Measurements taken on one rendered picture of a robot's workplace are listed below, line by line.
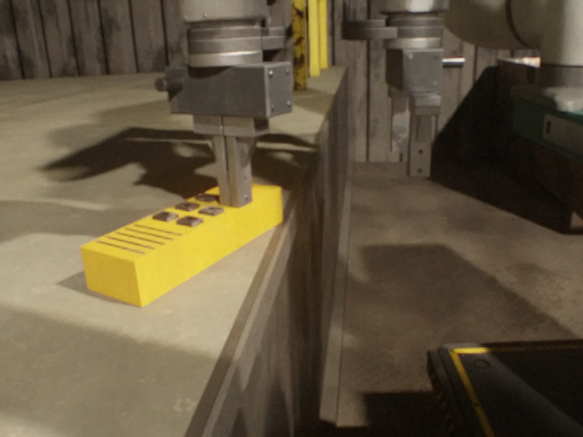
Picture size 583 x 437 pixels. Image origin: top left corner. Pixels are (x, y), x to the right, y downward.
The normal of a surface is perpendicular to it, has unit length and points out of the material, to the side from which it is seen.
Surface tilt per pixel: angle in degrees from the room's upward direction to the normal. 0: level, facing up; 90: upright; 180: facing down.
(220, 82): 90
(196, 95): 90
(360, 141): 90
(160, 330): 0
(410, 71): 90
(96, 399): 0
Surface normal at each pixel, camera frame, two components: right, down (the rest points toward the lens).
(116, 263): -0.51, 0.32
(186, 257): 0.86, 0.15
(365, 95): -0.13, 0.35
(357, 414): -0.04, -0.94
